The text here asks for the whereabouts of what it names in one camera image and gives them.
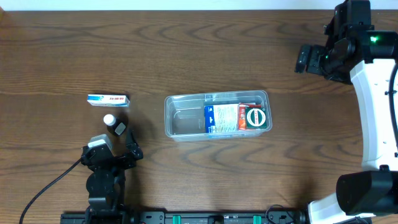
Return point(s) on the white blue Panadol box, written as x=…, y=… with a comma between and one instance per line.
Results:
x=108, y=100

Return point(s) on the green box round label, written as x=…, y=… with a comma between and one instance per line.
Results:
x=256, y=118

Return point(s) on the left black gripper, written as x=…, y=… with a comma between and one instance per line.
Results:
x=135, y=152

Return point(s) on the black mounting rail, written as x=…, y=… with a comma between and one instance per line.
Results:
x=272, y=216

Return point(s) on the brown bottle white cap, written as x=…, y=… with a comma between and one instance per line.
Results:
x=114, y=125

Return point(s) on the long blue white box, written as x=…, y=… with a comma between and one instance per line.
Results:
x=221, y=118

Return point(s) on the red medicine box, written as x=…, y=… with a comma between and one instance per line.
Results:
x=242, y=114

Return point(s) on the clear plastic container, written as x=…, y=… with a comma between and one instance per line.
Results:
x=185, y=120

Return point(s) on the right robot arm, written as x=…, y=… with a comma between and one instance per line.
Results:
x=357, y=54

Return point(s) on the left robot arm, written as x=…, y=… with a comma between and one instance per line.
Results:
x=106, y=185

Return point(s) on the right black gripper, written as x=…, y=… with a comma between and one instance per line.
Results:
x=313, y=59

